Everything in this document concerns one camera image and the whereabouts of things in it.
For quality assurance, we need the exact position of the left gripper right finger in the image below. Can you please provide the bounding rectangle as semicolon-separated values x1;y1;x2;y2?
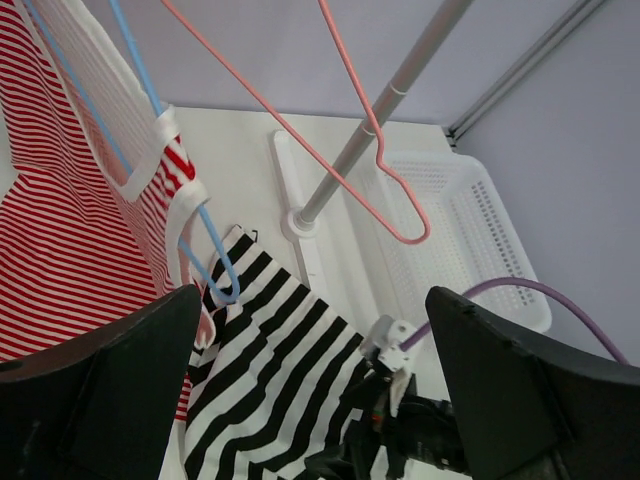
425;287;639;479

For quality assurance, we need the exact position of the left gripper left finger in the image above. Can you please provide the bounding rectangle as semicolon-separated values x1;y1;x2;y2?
1;285;201;479

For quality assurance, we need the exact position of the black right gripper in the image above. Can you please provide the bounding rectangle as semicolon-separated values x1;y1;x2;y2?
344;374;450;470

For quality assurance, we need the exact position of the black white striped tank top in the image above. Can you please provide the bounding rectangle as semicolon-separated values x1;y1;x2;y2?
184;226;369;479

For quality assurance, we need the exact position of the pink wire hanger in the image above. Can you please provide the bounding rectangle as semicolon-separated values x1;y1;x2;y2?
159;0;432;246

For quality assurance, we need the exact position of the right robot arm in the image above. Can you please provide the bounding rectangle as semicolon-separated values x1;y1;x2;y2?
304;373;470;479

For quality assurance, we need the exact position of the red white striped tank top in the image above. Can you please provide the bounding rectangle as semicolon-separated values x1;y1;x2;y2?
0;0;217;424

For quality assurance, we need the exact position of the white perforated plastic basket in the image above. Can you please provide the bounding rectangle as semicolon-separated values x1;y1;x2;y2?
349;150;552;333

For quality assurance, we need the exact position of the white and silver clothes rack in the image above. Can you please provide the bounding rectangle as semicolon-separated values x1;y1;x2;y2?
273;1;472;297

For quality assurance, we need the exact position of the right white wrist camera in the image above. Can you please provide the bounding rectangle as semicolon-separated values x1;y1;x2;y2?
359;315;417;374

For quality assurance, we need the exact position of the blue wire hanger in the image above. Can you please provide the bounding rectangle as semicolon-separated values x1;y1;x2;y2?
24;1;241;312

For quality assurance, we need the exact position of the right aluminium frame post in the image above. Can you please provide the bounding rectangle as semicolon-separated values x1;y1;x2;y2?
443;0;606;150

